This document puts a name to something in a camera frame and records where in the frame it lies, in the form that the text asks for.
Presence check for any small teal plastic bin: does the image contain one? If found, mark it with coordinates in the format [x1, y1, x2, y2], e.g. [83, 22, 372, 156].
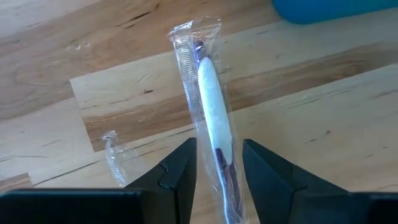
[272, 0, 398, 25]

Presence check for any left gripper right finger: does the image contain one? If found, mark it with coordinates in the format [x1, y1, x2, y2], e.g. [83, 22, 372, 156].
[243, 139, 398, 224]

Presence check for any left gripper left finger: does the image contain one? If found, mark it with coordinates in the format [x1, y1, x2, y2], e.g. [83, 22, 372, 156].
[0, 137, 197, 224]

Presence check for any purple toothbrush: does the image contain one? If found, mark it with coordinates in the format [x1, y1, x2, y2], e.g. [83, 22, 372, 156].
[167, 16, 249, 224]

